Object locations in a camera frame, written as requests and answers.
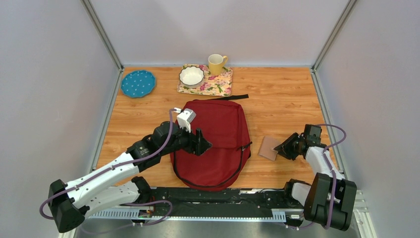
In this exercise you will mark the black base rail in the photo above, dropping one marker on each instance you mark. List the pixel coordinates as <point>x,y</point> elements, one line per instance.
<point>232,204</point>

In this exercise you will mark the white scalloped bowl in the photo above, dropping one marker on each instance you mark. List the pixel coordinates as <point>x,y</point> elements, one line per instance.
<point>191,76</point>

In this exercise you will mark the yellow mug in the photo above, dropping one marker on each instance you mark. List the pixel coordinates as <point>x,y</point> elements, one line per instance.
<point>216,63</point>

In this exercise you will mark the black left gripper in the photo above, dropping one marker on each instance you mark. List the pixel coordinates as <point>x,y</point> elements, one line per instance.
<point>197,145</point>

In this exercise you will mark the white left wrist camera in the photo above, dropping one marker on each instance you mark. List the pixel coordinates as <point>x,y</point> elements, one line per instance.
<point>184,118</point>

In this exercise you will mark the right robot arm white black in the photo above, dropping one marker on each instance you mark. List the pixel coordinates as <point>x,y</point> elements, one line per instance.
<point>329,200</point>

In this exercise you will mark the floral serving tray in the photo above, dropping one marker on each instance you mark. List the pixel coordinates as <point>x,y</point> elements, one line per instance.
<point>211,85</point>

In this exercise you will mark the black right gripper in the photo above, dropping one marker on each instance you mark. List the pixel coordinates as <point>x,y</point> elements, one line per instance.
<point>283,148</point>

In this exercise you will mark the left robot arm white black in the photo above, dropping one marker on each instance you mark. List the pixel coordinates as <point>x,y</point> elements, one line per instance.
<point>70,203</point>

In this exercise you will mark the red backpack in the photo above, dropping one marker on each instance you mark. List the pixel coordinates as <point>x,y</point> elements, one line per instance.
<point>223,124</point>

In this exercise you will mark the blue polka dot plate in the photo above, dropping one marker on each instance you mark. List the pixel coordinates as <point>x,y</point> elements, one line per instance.
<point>138,84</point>

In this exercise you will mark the brown leather wallet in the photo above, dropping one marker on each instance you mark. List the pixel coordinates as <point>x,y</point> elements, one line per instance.
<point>267,148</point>

